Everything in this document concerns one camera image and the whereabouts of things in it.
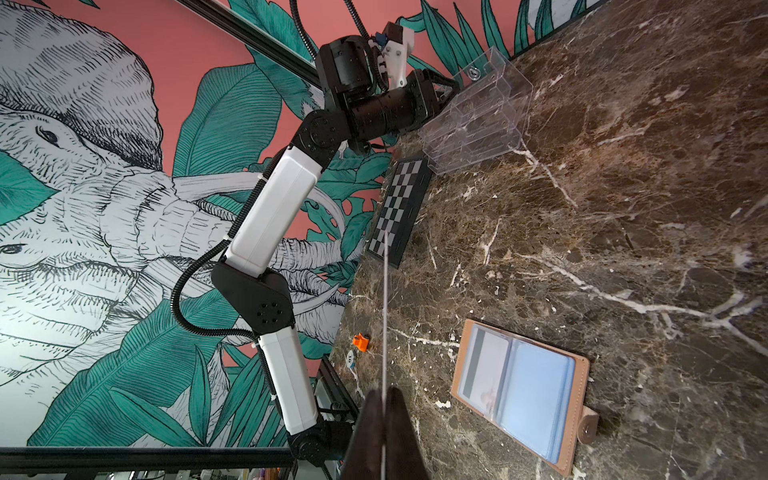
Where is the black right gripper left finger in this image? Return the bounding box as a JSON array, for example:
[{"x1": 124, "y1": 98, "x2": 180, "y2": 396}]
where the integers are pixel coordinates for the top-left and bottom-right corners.
[{"x1": 340, "y1": 389, "x2": 385, "y2": 480}]

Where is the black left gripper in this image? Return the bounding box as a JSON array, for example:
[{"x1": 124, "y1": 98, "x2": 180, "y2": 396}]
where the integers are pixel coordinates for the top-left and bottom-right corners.
[{"x1": 353, "y1": 70, "x2": 462, "y2": 141}]

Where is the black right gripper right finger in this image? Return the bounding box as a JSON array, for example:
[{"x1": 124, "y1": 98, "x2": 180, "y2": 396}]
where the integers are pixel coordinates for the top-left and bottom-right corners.
[{"x1": 384, "y1": 387, "x2": 429, "y2": 480}]

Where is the clear acrylic organizer box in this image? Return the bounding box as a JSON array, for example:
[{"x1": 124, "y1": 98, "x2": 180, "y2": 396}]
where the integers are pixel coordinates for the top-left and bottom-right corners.
[{"x1": 418, "y1": 47, "x2": 533, "y2": 175}]

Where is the white pink credit card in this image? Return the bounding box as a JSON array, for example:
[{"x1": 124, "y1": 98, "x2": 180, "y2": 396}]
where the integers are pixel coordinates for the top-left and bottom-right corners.
[{"x1": 380, "y1": 231, "x2": 389, "y2": 480}]

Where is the black white checkered board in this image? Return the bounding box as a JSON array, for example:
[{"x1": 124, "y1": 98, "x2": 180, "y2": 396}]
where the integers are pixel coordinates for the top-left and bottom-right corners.
[{"x1": 367, "y1": 155, "x2": 433, "y2": 268}]

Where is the small orange block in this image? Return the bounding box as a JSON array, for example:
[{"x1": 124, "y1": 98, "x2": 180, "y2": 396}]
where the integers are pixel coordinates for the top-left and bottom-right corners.
[{"x1": 353, "y1": 334, "x2": 370, "y2": 352}]

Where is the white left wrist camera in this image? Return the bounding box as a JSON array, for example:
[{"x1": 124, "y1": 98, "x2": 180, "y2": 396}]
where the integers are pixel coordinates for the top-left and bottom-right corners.
[{"x1": 369, "y1": 22, "x2": 415, "y2": 90}]

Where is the black corner frame post left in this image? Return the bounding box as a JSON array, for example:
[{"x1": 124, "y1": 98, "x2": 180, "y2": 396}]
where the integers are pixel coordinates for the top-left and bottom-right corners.
[{"x1": 177, "y1": 0, "x2": 321, "y2": 89}]

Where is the black front mounting rail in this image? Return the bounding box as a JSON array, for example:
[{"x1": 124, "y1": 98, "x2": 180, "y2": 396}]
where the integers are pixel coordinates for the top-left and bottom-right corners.
[{"x1": 0, "y1": 359, "x2": 361, "y2": 480}]

